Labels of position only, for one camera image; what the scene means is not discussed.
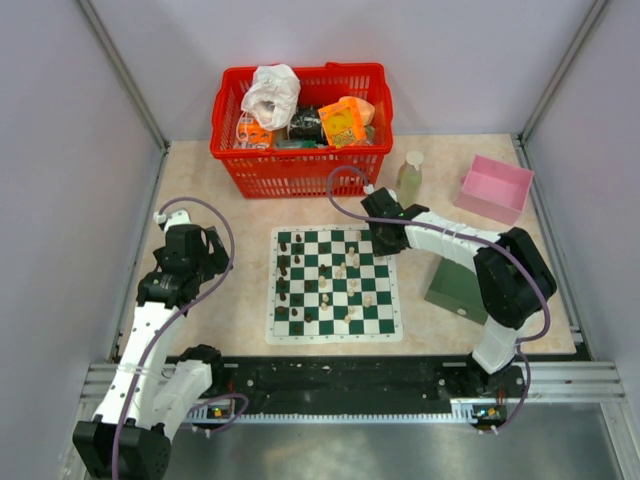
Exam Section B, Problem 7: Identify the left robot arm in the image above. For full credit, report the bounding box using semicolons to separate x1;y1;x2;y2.
72;210;230;479

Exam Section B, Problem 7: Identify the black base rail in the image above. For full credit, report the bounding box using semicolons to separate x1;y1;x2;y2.
204;355;525;415

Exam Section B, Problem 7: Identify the small orange packet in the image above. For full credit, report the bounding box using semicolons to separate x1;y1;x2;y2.
234;112;274;149

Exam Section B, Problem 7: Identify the orange snack box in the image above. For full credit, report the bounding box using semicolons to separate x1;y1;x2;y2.
318;96;376;148

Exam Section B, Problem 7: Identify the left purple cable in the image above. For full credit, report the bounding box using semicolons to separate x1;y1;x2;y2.
110;196;250;480

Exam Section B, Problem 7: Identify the white crumpled plastic bag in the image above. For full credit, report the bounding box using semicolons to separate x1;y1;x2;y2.
241;64;301;131

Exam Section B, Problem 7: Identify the red plastic basket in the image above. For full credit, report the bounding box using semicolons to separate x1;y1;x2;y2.
210;63;393;199

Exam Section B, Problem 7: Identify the green liquid bottle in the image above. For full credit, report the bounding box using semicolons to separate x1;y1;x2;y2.
395;151;424;208

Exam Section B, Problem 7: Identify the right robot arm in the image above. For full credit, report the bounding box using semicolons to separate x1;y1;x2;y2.
361;186;557;396

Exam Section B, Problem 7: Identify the green white chess mat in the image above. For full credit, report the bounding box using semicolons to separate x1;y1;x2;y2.
265;225;404;345

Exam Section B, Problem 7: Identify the aluminium frame rail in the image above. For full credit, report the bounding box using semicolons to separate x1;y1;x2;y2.
74;0;171;151

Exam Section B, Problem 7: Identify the black wrapped package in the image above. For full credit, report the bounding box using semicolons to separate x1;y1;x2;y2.
287;106;325;143

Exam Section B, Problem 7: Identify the pink open box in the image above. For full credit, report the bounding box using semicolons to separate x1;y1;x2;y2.
454;155;534;225

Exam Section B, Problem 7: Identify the dark green box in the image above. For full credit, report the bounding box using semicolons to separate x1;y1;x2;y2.
424;258;488;325

